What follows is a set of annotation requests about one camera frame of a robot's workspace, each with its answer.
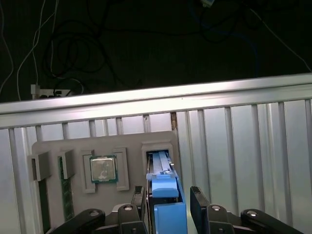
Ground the white floor cable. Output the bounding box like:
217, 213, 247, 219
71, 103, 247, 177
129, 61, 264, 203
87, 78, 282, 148
17, 0, 61, 100
243, 0, 312, 74

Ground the green RAM stick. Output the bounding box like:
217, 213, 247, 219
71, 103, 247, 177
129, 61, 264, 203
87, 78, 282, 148
58, 157, 75, 219

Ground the grey parts rack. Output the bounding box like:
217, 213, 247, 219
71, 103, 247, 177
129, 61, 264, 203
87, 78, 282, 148
31, 131, 181, 234

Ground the silver CPU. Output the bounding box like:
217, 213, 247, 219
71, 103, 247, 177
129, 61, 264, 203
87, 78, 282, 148
89, 155, 119, 183

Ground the hard disk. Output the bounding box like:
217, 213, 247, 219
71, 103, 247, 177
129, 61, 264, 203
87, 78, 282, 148
145, 150, 188, 234

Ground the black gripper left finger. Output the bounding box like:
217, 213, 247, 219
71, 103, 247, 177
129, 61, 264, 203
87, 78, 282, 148
50, 185, 148, 234

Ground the white power strip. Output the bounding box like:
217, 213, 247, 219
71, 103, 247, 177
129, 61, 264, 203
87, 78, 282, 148
30, 84, 74, 99

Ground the black coiled floor cable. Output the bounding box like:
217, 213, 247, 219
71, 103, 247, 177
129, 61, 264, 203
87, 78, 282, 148
45, 19, 117, 81

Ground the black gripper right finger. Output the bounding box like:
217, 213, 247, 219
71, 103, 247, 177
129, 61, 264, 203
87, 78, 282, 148
190, 186, 304, 234

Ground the blue floor cable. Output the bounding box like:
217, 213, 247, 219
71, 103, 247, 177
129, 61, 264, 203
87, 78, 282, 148
198, 4, 260, 78

